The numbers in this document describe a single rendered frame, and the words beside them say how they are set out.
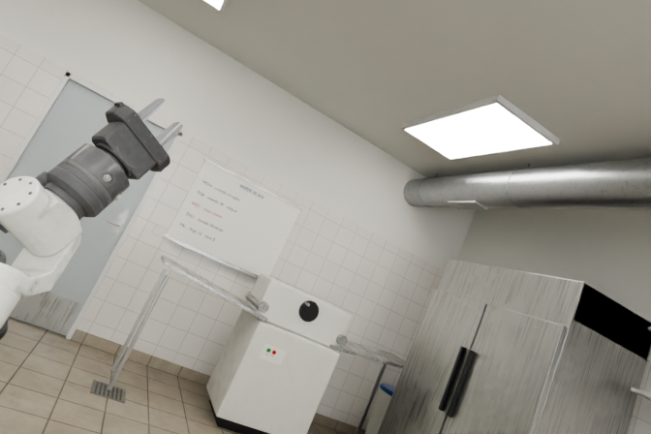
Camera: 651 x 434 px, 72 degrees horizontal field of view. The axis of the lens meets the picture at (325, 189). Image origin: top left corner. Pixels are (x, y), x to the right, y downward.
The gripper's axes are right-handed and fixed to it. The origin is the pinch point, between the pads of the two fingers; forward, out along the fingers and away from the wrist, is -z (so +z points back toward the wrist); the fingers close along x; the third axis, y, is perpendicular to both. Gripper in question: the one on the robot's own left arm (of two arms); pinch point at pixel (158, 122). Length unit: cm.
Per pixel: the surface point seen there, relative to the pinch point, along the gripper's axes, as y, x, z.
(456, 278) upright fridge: 95, -304, -188
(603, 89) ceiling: -21, -143, -227
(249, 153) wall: 286, -169, -196
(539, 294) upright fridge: 16, -270, -165
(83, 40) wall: 364, -12, -162
